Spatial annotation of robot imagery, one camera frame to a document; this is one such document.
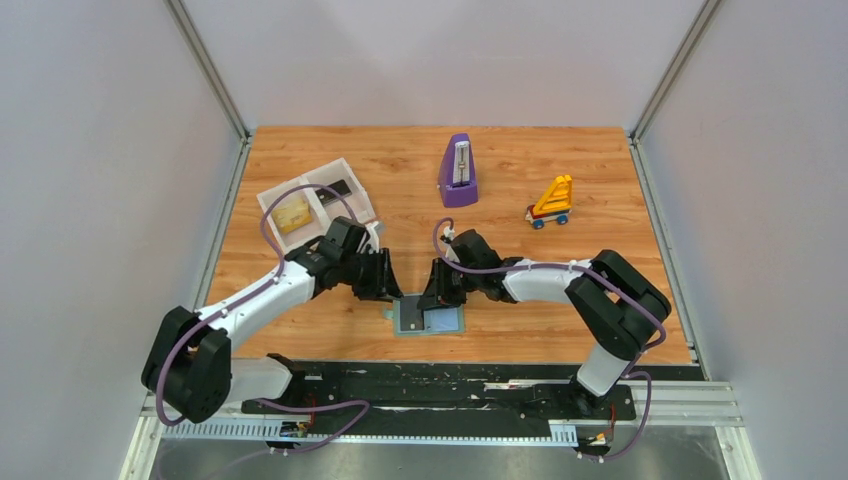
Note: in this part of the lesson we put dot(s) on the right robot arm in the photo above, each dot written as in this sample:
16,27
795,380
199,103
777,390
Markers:
622,310

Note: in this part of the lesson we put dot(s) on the green card holder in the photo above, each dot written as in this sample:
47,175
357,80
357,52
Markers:
442,321

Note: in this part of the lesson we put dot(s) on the black card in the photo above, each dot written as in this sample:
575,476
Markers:
410,317
333,192

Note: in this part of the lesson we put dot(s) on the aluminium slotted rail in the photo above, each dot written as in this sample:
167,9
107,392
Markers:
428,411

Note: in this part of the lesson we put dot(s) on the black card in tray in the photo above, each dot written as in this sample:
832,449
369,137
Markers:
333,192

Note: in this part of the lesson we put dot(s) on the white two-compartment tray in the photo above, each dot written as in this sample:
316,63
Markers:
304,186

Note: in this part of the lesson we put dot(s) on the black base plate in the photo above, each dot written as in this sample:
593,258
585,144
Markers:
617,407

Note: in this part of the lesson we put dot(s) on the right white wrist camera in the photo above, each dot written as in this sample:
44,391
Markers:
447,238

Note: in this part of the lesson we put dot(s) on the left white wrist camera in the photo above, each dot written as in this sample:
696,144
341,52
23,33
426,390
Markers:
374,229

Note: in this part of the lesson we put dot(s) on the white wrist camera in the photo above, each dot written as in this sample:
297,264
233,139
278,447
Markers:
374,229
447,238

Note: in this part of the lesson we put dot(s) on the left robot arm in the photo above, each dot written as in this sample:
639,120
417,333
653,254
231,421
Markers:
190,366

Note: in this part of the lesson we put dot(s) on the gold card in tray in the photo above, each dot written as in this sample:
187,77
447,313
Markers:
291,215

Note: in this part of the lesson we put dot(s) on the purple metronome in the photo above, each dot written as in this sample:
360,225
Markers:
457,183

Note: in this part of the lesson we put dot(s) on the yellow toy car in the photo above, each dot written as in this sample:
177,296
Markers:
554,205

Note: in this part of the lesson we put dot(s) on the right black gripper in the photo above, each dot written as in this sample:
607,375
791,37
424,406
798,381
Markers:
437,293

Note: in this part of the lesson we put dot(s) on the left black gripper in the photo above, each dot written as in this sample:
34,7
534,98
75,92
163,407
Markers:
384,285

